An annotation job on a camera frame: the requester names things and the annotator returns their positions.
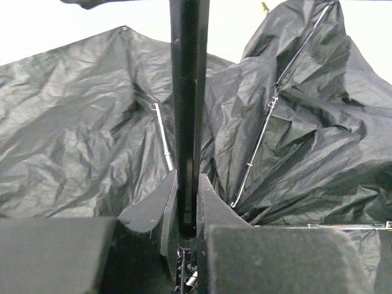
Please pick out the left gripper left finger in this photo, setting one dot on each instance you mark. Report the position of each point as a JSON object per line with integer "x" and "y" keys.
{"x": 135, "y": 252}

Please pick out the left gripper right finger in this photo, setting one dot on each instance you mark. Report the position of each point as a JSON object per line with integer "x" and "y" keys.
{"x": 236, "y": 257}

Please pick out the lavender umbrella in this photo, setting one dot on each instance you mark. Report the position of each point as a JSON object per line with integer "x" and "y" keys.
{"x": 295, "y": 135}

